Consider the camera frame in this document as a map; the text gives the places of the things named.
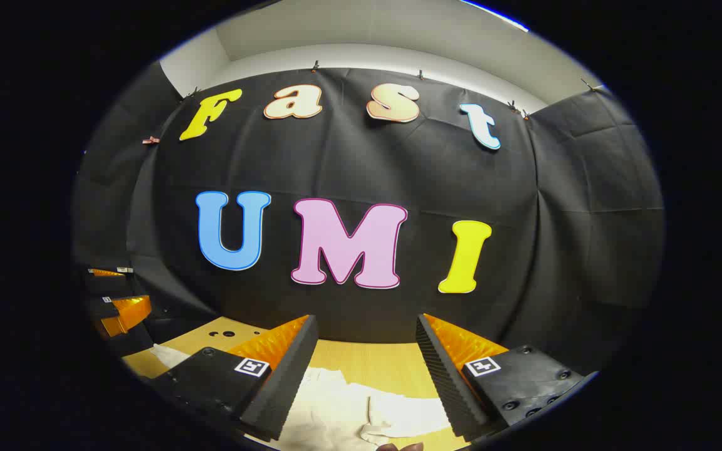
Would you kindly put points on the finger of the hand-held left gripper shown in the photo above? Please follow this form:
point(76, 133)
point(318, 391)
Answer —
point(107, 285)
point(103, 309)

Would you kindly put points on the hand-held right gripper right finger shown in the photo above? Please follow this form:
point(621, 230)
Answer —
point(445, 382)

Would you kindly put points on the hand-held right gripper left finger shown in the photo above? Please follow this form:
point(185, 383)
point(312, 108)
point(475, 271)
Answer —
point(279, 388)

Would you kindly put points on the cream white garment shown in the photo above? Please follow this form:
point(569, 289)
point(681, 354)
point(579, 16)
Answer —
point(348, 407)

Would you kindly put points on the black backdrop cloth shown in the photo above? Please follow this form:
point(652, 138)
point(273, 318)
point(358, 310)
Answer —
point(348, 156)

